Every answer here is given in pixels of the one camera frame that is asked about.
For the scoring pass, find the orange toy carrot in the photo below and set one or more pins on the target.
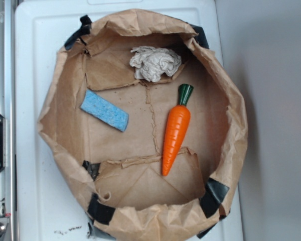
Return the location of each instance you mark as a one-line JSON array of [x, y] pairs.
[[176, 128]]

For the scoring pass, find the aluminium frame rail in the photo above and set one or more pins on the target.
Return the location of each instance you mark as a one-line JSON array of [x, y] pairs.
[[8, 217]]

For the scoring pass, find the crumpled white paper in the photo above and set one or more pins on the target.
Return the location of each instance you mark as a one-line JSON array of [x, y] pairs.
[[151, 63]]

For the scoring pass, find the brown paper bag tray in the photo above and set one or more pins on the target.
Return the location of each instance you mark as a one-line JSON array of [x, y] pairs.
[[117, 176]]

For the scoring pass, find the blue sponge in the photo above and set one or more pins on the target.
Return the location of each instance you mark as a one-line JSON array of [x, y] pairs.
[[104, 110]]

